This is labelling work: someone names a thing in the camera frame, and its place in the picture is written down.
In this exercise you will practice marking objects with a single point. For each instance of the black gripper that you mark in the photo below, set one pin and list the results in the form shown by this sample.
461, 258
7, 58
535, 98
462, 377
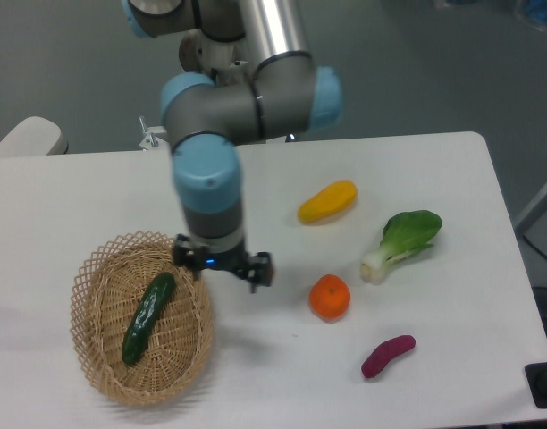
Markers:
227, 253

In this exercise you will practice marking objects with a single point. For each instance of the green cucumber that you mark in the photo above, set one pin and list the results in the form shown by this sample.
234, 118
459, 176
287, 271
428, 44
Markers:
151, 305

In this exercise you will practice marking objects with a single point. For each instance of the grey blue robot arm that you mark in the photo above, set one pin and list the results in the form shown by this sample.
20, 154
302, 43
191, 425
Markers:
257, 81

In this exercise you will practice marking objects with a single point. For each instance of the woven wicker basket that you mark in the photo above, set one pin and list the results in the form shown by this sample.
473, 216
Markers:
105, 296

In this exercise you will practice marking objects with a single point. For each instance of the orange tangerine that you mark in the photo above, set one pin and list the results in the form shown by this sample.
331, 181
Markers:
329, 298

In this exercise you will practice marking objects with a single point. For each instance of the yellow mango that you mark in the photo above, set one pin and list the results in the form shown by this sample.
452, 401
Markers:
329, 201

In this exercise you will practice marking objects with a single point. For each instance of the green bok choy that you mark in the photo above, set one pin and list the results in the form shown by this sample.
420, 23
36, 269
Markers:
405, 235

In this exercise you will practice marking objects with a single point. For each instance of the purple sweet potato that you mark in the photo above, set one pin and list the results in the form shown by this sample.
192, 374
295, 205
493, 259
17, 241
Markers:
384, 353

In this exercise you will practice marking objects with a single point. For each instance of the white chair back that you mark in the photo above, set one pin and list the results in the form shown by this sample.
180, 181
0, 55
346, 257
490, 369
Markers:
34, 136

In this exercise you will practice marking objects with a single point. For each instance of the white furniture at right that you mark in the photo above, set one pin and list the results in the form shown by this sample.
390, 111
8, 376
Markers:
532, 212

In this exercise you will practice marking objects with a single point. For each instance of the black device at table edge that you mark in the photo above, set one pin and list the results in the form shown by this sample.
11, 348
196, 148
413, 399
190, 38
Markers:
536, 375

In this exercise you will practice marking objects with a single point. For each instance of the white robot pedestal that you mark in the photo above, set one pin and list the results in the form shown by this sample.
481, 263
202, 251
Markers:
226, 63

